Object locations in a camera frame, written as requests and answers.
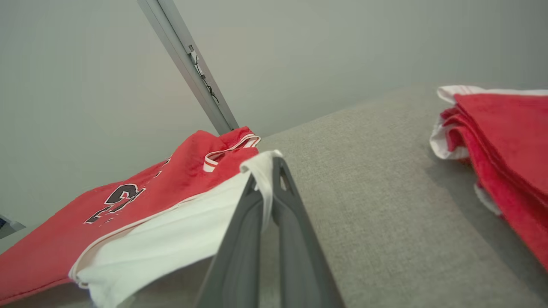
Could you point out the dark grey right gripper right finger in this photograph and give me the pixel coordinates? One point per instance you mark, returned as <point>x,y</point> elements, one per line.
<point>299,265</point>

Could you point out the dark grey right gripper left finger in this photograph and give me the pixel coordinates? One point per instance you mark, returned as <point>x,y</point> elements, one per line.
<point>235,265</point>

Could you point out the red basketball jersey with numbers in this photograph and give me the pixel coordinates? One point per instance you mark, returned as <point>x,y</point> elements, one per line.
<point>64,239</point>

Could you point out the red shorts with white trim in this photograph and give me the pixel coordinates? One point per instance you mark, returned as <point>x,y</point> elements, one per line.
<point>505,137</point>

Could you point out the grey partition joint post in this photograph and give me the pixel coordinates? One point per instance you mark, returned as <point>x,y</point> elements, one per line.
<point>184,51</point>

